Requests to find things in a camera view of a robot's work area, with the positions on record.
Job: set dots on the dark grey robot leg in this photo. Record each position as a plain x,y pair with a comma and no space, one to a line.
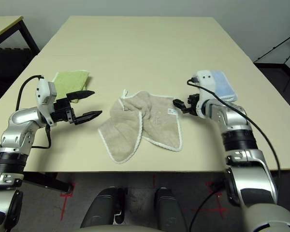
101,207
169,210

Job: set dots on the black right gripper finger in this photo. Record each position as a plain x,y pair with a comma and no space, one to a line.
186,111
179,103

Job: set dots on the beige robot torso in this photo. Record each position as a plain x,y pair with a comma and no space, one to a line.
135,229

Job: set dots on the dark grey robot right leg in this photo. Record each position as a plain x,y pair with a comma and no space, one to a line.
169,210

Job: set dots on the side table with black frame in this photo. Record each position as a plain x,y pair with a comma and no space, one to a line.
4,24

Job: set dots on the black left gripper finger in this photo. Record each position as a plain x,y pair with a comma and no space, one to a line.
79,95
87,117

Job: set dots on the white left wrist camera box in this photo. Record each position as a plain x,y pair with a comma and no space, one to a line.
42,94

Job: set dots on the dark grey robot left leg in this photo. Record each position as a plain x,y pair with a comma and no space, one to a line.
101,207

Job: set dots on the folded light blue towel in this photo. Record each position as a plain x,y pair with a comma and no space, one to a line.
223,84

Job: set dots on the black table foot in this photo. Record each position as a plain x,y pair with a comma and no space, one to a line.
46,182

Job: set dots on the folded green towel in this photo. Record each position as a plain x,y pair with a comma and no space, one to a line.
70,81

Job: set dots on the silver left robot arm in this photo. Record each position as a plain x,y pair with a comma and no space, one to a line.
17,120

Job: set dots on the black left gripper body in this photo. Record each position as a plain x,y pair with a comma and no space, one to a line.
62,112

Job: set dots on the beige towel with white trim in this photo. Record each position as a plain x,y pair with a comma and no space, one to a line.
125,120

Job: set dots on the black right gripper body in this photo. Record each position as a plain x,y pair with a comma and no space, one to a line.
193,104

